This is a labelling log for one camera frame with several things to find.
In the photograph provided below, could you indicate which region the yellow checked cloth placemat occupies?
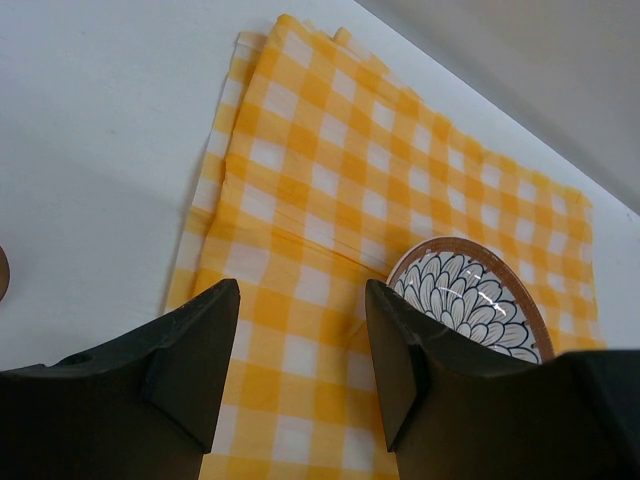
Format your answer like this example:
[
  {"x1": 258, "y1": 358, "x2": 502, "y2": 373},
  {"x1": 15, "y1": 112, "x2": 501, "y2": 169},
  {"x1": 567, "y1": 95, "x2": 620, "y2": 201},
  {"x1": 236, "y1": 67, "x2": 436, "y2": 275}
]
[{"x1": 166, "y1": 15, "x2": 604, "y2": 479}]

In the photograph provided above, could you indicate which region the copper spoon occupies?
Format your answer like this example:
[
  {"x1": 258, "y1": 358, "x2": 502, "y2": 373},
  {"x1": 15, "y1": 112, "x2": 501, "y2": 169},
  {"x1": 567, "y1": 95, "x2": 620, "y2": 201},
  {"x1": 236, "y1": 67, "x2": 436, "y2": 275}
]
[{"x1": 0, "y1": 248, "x2": 10, "y2": 300}]

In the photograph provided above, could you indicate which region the patterned ceramic plate brown rim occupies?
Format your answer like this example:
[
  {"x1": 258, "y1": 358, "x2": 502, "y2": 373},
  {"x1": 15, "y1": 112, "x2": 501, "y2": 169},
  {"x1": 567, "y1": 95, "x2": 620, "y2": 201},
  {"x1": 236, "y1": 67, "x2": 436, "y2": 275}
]
[{"x1": 387, "y1": 236, "x2": 555, "y2": 364}]

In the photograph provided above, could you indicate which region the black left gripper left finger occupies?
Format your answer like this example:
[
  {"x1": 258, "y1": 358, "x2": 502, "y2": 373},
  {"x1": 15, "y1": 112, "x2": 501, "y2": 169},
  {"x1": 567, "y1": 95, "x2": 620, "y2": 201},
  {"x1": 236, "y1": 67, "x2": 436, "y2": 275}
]
[{"x1": 1, "y1": 279, "x2": 240, "y2": 479}]

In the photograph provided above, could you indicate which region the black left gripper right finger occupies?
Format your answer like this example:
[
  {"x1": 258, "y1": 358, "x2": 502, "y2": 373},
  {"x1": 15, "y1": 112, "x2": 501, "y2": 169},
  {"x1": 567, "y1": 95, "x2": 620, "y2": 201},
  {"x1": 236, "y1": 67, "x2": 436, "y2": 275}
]
[{"x1": 365, "y1": 280, "x2": 639, "y2": 479}]

